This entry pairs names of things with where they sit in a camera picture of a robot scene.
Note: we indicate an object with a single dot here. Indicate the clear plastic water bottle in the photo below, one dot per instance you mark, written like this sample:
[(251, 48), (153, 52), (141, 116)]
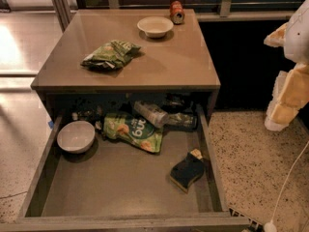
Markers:
[(159, 118)]

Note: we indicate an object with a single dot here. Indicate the white cable plug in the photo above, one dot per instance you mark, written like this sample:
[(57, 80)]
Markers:
[(270, 227)]

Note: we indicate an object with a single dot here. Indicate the blue tape piece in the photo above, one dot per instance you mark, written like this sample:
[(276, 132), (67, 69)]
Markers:
[(51, 124)]

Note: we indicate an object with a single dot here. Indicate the green snack bag in drawer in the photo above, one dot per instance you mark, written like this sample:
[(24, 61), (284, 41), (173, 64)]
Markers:
[(135, 130)]

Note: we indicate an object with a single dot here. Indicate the green jalapeno chip bag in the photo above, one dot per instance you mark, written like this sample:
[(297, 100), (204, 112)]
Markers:
[(111, 56)]

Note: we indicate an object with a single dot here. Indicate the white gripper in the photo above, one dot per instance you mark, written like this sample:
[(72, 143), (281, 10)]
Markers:
[(298, 38)]

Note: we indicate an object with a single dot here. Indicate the open grey top drawer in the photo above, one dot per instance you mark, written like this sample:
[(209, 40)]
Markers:
[(118, 188)]

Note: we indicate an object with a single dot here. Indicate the white bowl in drawer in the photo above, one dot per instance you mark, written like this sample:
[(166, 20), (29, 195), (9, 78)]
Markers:
[(76, 137)]

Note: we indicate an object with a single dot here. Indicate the black and yellow sponge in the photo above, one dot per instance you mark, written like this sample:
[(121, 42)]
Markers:
[(187, 171)]

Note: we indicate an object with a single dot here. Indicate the grey cabinet with glossy top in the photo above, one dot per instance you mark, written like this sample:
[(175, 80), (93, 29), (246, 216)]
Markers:
[(178, 62)]

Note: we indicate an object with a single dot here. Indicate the white bowl on cabinet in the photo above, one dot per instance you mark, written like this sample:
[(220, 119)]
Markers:
[(155, 26)]

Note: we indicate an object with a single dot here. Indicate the orange soda can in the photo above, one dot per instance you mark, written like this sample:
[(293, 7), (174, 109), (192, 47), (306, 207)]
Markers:
[(176, 12)]

